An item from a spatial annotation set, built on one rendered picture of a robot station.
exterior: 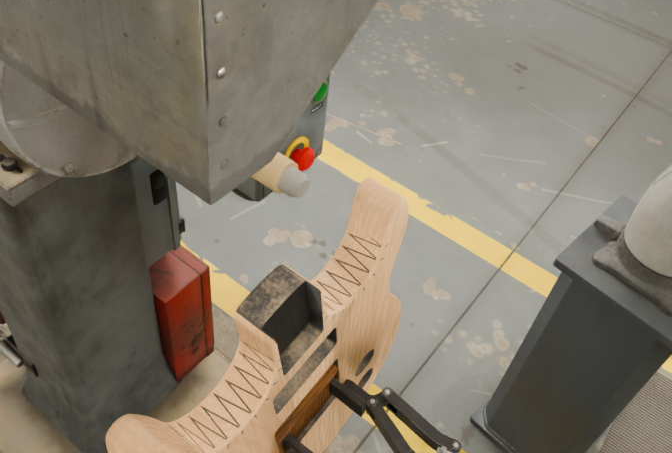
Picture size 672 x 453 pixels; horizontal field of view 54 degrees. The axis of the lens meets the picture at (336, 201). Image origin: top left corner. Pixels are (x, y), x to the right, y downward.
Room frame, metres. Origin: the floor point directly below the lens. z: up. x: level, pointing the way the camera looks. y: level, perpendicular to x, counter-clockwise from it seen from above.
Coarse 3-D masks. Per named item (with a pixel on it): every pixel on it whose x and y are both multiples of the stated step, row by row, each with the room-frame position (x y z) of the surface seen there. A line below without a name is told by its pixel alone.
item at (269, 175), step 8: (272, 160) 0.42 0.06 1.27; (280, 160) 0.42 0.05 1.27; (288, 160) 0.43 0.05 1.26; (264, 168) 0.42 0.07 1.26; (272, 168) 0.42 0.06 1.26; (280, 168) 0.42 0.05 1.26; (256, 176) 0.42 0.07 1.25; (264, 176) 0.41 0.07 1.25; (272, 176) 0.41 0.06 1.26; (264, 184) 0.41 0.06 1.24; (272, 184) 0.41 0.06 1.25; (280, 192) 0.41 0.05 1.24
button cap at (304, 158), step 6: (294, 150) 0.75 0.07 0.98; (300, 150) 0.75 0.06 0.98; (306, 150) 0.74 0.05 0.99; (312, 150) 0.75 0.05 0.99; (294, 156) 0.74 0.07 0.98; (300, 156) 0.73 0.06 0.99; (306, 156) 0.74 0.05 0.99; (312, 156) 0.75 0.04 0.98; (300, 162) 0.73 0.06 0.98; (306, 162) 0.73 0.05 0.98; (312, 162) 0.75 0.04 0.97; (300, 168) 0.73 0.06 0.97; (306, 168) 0.74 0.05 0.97
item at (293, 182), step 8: (288, 168) 0.42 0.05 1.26; (296, 168) 0.43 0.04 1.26; (280, 176) 0.41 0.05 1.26; (288, 176) 0.41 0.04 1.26; (296, 176) 0.41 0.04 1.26; (304, 176) 0.42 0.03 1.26; (280, 184) 0.41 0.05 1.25; (288, 184) 0.41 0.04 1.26; (296, 184) 0.41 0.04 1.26; (304, 184) 0.41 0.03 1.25; (288, 192) 0.40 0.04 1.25; (296, 192) 0.40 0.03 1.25; (304, 192) 0.41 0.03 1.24
